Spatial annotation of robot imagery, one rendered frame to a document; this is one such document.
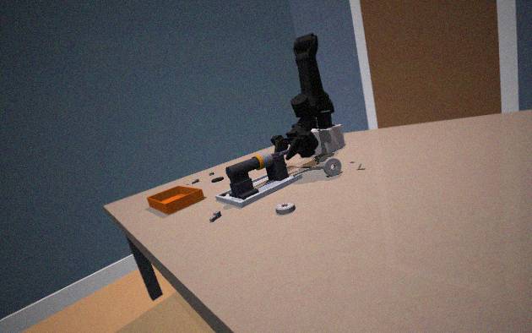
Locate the orange-brown open tray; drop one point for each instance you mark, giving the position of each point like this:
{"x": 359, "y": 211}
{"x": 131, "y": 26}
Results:
{"x": 175, "y": 199}

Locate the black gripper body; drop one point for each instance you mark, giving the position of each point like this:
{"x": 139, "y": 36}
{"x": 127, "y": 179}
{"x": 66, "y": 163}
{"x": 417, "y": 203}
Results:
{"x": 301, "y": 130}

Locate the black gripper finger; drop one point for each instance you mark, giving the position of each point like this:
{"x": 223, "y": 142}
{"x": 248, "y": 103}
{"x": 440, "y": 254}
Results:
{"x": 279, "y": 146}
{"x": 296, "y": 146}

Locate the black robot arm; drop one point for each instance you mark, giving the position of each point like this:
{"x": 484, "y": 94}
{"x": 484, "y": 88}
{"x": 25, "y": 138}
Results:
{"x": 313, "y": 100}

